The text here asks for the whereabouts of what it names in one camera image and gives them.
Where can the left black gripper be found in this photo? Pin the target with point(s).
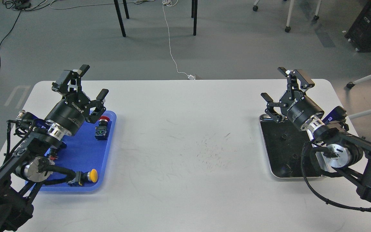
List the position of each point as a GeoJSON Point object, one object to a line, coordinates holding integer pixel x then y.
{"type": "Point", "coordinates": [75, 108]}

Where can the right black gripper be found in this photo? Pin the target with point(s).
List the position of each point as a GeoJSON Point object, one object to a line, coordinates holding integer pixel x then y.
{"type": "Point", "coordinates": [302, 108]}

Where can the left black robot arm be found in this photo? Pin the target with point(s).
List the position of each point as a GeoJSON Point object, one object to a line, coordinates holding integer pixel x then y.
{"type": "Point", "coordinates": [33, 142]}

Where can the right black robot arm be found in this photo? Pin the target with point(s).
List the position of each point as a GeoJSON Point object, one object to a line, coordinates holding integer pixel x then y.
{"type": "Point", "coordinates": [330, 136]}

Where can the red emergency push button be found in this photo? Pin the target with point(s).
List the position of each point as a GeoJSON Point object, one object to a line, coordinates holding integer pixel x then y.
{"type": "Point", "coordinates": [102, 130]}

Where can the silver metal tray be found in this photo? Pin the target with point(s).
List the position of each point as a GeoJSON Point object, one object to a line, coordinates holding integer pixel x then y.
{"type": "Point", "coordinates": [284, 156]}

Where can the blue plastic tray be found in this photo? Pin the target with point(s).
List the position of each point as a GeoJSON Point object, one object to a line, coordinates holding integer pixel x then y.
{"type": "Point", "coordinates": [83, 153]}

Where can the white rolling chair base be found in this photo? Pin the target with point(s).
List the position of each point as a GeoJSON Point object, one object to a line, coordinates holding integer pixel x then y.
{"type": "Point", "coordinates": [288, 27]}

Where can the red terminal small switch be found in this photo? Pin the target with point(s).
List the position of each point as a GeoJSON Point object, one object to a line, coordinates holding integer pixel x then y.
{"type": "Point", "coordinates": [54, 156]}

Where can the yellow push button switch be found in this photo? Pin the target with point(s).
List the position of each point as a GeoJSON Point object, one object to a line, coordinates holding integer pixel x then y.
{"type": "Point", "coordinates": [81, 178]}

